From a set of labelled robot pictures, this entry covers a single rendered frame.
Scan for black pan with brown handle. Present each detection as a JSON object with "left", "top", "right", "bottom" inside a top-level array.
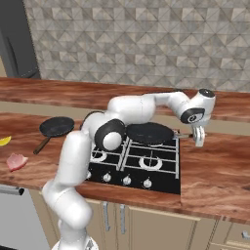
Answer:
[{"left": 32, "top": 116, "right": 76, "bottom": 155}]

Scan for grey cupboard door handle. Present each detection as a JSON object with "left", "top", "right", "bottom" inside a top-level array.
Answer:
[
  {"left": 119, "top": 203, "right": 127, "bottom": 235},
  {"left": 103, "top": 201, "right": 111, "bottom": 232}
]

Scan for yellow lemon wedge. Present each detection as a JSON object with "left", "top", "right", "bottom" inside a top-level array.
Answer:
[{"left": 0, "top": 136, "right": 13, "bottom": 147}]

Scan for wide beige cupboard door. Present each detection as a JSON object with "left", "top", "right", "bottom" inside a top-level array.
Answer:
[{"left": 114, "top": 202, "right": 200, "bottom": 250}]

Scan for black pan with dark handle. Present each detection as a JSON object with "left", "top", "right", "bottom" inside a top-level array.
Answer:
[{"left": 126, "top": 122, "right": 193, "bottom": 146}]

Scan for grey dishwasher handle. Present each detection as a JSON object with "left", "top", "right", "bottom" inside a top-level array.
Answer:
[{"left": 0, "top": 186, "right": 25, "bottom": 196}]

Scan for dark grey fridge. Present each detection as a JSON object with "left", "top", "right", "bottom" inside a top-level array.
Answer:
[{"left": 0, "top": 0, "right": 42, "bottom": 80}]

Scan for narrow beige cupboard door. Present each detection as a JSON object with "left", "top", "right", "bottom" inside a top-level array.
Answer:
[{"left": 83, "top": 198, "right": 117, "bottom": 250}]

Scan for grey dishwasher door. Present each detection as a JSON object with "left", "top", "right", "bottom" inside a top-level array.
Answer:
[{"left": 0, "top": 185, "right": 51, "bottom": 250}]

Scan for black gas hob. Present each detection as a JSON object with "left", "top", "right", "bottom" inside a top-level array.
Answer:
[{"left": 85, "top": 128, "right": 182, "bottom": 196}]

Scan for beige drawer front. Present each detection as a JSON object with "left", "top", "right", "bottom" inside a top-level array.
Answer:
[{"left": 224, "top": 221, "right": 250, "bottom": 250}]

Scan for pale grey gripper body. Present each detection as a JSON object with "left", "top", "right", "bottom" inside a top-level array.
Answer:
[{"left": 191, "top": 125, "right": 206, "bottom": 148}]

